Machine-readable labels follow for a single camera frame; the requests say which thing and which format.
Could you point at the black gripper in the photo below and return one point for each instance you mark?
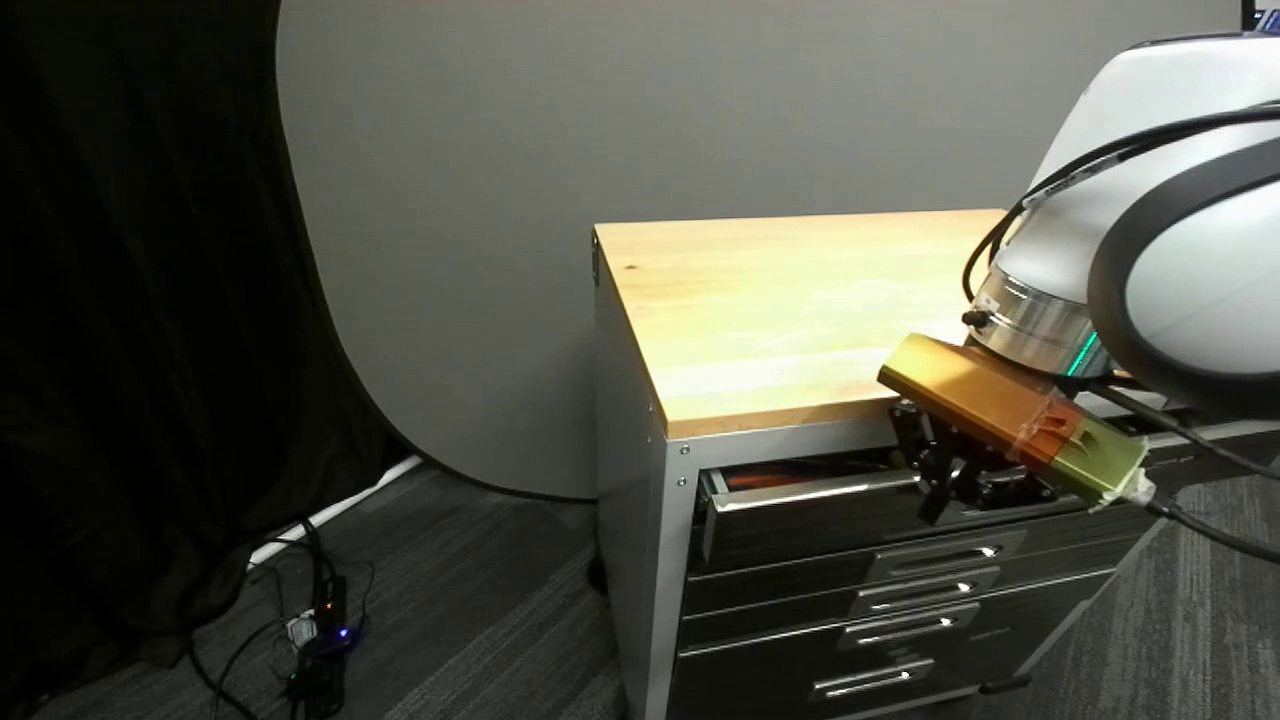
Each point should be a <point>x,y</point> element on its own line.
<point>1005,474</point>

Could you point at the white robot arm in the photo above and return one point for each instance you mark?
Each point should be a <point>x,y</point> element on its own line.
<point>1175,240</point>

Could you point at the black cabinet drawer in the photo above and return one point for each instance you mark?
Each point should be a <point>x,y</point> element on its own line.
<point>922,589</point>
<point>872,681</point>
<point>954,555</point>
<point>905,622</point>

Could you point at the wood topped tool cabinet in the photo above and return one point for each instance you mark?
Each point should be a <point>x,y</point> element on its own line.
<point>800,307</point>

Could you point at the grey rounded backdrop panel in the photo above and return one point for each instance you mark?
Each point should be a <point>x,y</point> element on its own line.
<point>535,132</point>

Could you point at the black device blue light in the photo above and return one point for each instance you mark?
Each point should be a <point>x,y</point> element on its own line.
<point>326,652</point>

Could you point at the black curtain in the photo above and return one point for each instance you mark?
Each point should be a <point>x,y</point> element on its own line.
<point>132,265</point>

